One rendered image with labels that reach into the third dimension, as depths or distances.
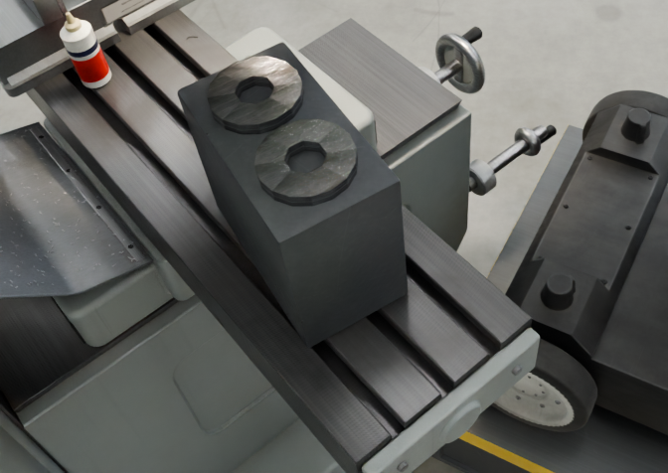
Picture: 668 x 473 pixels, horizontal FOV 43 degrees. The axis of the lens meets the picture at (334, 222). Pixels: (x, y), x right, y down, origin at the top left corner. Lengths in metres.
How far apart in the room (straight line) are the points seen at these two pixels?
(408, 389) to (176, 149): 0.42
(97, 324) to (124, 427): 0.24
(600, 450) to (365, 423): 0.65
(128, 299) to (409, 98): 0.53
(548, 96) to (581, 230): 1.05
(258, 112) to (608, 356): 0.70
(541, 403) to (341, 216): 0.71
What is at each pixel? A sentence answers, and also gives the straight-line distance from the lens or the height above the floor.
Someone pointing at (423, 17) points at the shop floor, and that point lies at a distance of 2.61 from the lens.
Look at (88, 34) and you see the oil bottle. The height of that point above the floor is 1.02.
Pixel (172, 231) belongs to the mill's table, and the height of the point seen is 0.94.
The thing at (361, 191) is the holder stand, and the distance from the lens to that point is 0.72.
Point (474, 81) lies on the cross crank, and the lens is 1.50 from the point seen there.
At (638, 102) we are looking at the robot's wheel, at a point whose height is 0.60.
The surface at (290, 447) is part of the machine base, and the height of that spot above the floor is 0.20.
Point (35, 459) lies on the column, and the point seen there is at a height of 0.66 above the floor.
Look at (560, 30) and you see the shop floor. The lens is 2.58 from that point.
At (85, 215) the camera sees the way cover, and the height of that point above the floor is 0.87.
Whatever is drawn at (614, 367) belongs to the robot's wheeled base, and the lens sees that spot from 1.28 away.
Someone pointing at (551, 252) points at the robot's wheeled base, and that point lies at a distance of 1.34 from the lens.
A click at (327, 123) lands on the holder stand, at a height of 1.14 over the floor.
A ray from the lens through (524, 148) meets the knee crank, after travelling 1.55.
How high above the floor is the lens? 1.69
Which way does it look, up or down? 53 degrees down
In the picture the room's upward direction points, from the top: 10 degrees counter-clockwise
